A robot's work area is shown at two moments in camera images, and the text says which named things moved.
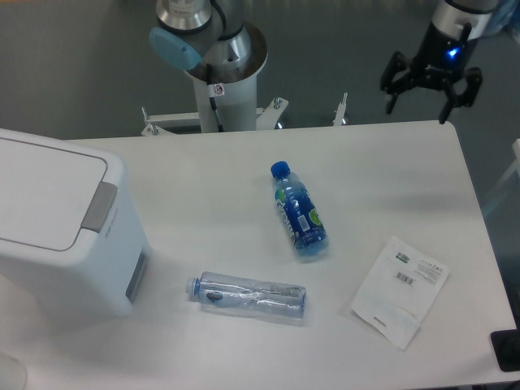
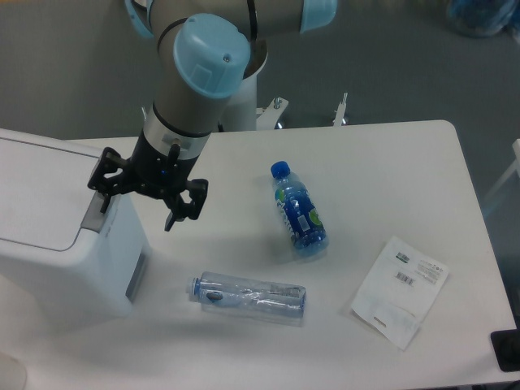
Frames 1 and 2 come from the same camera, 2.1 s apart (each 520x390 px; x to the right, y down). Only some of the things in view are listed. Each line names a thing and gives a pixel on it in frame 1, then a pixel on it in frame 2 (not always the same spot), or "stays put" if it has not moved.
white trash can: x=72 y=244 stays put
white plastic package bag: x=400 y=290 stays put
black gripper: x=442 y=60 → x=152 y=173
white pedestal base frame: x=154 y=124 stays put
